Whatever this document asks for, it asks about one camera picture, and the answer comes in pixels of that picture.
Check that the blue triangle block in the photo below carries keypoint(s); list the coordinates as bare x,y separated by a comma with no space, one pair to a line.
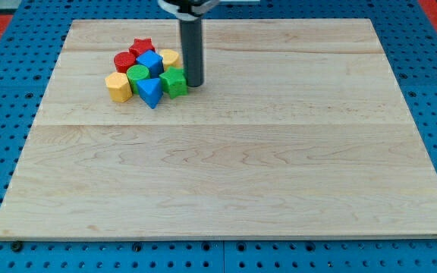
150,91

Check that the green cylinder block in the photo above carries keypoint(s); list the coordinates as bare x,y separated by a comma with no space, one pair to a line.
136,73

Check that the red cylinder block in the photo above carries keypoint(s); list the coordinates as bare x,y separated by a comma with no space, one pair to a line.
123,61

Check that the yellow hexagon block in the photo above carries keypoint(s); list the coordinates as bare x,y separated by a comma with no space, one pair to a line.
118,87

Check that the light wooden board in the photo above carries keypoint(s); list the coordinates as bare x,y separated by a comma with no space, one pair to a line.
300,132

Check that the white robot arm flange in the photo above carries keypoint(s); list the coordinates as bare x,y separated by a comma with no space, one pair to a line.
187,10

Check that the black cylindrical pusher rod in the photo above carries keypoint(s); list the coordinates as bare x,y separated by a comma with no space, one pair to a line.
191,34

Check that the red star block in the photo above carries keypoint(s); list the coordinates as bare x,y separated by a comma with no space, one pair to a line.
141,46

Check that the green star block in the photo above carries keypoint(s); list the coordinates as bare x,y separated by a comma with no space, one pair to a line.
174,82

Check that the blue cube block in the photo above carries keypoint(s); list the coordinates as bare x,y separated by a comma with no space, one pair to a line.
152,61

